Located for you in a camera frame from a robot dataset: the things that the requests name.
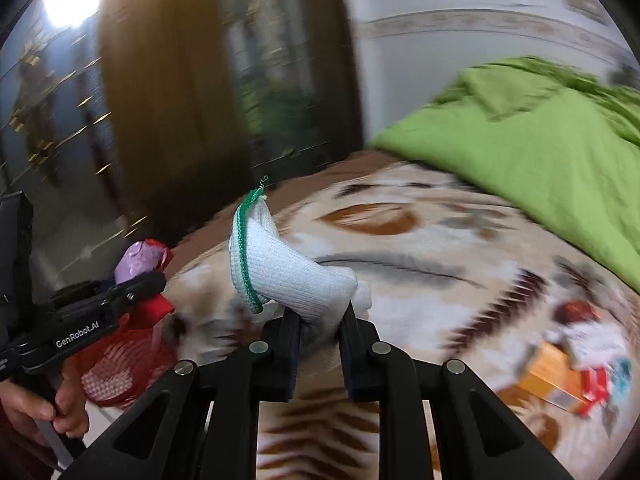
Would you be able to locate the person's left hand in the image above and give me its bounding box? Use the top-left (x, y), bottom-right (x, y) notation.
top-left (0, 357), bottom-right (92, 442)

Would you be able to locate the red and white wrapper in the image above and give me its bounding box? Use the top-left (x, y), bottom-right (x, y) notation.
top-left (580, 367), bottom-right (612, 405)

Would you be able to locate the wooden door with glass panel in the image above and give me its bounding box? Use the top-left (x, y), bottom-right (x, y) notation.
top-left (0, 0), bottom-right (366, 281)

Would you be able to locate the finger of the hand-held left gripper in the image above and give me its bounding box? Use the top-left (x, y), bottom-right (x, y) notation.
top-left (102, 271), bottom-right (167, 313)
top-left (50, 279), bottom-right (126, 311)

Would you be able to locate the white plastic bag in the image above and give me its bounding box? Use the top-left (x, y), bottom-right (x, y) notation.
top-left (562, 320), bottom-right (629, 370)

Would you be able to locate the orange cardboard box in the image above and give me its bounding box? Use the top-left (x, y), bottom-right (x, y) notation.
top-left (517, 342), bottom-right (591, 416)

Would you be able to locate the red foil packet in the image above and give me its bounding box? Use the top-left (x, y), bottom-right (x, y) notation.
top-left (557, 301), bottom-right (601, 328)

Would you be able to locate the red mesh bag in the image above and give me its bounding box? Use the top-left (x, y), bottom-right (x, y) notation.
top-left (67, 240), bottom-right (183, 408)

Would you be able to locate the person's left forearm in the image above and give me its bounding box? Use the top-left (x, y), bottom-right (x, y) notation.
top-left (0, 410), bottom-right (61, 478)

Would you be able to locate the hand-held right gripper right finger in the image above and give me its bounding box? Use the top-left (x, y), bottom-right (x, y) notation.
top-left (340, 305), bottom-right (576, 480)

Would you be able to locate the green quilt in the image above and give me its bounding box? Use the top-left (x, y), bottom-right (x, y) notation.
top-left (370, 57), bottom-right (640, 293)

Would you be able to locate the white knitted glove green trim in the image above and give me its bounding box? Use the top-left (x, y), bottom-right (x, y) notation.
top-left (228, 187), bottom-right (373, 341)

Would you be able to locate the purple paper ball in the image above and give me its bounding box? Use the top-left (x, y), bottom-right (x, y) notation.
top-left (114, 242), bottom-right (168, 286)

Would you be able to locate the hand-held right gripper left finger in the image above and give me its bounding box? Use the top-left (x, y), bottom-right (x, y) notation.
top-left (60, 307), bottom-right (303, 480)

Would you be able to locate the teal wrapper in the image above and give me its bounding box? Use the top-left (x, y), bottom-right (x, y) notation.
top-left (612, 359), bottom-right (634, 397)

